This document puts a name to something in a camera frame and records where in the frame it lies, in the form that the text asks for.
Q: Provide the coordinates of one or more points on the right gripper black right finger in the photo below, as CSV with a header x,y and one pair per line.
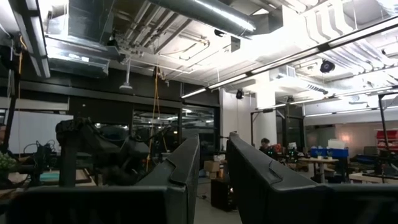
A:
x,y
248,180

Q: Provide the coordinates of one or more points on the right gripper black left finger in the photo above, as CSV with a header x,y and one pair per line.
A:
x,y
183,174

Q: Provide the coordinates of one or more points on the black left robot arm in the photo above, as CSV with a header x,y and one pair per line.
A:
x,y
68,149

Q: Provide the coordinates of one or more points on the brown cardboard box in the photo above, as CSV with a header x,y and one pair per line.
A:
x,y
212,166

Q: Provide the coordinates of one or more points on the black floor cabinet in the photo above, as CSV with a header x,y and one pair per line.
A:
x,y
222,194

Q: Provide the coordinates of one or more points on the person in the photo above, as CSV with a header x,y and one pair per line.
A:
x,y
266,147

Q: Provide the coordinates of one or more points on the white pendant lamp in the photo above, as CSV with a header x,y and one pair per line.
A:
x,y
127,84

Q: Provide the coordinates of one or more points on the wooden work table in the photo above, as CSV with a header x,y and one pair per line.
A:
x,y
318,160

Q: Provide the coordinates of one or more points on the blue storage bin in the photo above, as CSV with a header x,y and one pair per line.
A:
x,y
331,152

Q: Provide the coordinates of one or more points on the black round ceiling speaker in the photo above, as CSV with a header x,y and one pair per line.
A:
x,y
239,94
327,66

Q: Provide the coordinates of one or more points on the white box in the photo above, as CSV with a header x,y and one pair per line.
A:
x,y
336,144

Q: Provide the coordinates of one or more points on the white whiteboard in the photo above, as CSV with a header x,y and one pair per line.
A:
x,y
37,132

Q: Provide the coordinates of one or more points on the long linear ceiling light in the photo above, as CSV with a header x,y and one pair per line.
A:
x,y
280,63

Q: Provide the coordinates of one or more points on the small pale green plant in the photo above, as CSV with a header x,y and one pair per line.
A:
x,y
6,162

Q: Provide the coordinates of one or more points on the red storage bins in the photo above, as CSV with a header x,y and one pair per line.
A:
x,y
387,140

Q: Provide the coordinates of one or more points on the round silver ceiling duct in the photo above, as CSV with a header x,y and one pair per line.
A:
x,y
202,14

